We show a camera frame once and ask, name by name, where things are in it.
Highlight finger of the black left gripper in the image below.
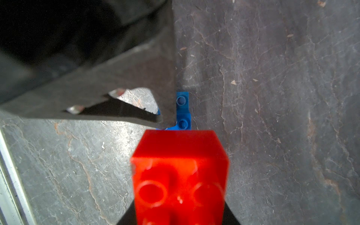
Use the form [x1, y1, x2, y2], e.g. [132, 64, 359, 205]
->
[1, 1, 176, 129]

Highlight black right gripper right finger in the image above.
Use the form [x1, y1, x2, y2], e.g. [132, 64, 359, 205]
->
[223, 202, 241, 225]

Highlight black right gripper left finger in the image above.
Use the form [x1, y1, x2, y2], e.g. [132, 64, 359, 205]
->
[116, 201, 137, 225]

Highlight red lego brick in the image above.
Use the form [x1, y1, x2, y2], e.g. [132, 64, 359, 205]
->
[130, 130, 230, 225]

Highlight blue square lego brick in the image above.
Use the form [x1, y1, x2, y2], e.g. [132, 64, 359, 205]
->
[163, 92, 192, 131]

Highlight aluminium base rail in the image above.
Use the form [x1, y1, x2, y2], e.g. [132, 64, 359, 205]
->
[1, 133, 36, 225]

